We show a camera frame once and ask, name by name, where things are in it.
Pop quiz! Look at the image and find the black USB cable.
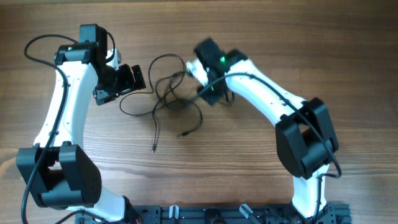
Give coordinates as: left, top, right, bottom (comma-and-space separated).
119, 53, 204, 154

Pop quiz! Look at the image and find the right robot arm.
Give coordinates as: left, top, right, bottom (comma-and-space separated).
186, 38, 342, 223

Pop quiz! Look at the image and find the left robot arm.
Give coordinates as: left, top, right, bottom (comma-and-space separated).
16, 24, 146, 223

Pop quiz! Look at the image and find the left camera black cable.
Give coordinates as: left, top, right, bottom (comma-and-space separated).
20, 33, 108, 224

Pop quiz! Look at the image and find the black aluminium base frame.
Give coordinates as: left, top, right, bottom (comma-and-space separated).
75, 203, 353, 224

